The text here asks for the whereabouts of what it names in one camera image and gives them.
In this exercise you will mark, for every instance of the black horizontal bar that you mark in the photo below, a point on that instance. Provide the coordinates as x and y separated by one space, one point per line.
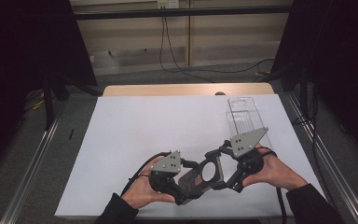
183 12

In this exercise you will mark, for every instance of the small black stick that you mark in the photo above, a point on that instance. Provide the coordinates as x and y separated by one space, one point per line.
71 133

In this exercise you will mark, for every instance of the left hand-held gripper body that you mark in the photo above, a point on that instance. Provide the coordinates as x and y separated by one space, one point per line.
167 166

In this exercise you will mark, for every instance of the metal floor rail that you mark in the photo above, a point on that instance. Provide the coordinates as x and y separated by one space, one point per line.
28 177
326 155

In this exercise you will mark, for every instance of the black tripod stand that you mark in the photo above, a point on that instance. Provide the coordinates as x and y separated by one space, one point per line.
48 99

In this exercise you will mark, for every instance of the person's left hand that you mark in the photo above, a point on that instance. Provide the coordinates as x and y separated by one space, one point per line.
143 191

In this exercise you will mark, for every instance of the white wall socket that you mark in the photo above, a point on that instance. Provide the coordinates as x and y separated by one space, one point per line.
167 3

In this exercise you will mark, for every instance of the person's right hand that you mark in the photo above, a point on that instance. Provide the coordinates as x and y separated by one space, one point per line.
275 172

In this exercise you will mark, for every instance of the black curtain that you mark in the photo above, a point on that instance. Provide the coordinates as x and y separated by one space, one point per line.
18 62
338 62

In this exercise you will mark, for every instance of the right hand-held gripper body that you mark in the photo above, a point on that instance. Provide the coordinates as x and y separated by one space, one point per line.
248 144

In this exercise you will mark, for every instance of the clear plastic container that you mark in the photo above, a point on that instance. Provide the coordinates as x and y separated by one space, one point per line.
244 115

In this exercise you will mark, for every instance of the white table sheet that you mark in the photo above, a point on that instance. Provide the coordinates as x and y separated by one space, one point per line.
155 124

